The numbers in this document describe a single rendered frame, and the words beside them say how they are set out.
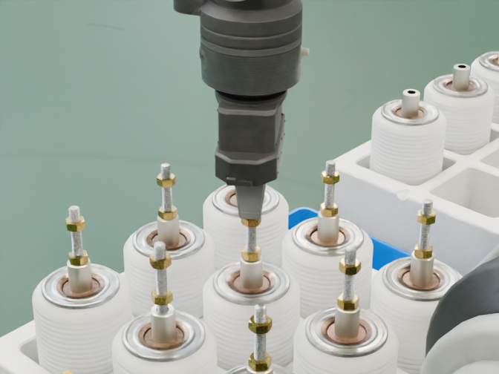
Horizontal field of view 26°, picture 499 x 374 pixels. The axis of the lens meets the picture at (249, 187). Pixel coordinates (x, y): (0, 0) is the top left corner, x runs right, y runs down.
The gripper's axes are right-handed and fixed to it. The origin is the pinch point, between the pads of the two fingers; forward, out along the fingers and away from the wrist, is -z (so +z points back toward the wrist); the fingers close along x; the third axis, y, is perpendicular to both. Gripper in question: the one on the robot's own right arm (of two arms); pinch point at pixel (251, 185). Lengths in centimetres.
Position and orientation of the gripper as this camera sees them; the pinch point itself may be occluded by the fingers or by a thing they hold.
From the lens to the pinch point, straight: 100.7
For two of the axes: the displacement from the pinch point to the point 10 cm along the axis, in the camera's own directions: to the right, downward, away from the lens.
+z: 0.0, -8.8, -4.8
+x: -1.1, 4.7, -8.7
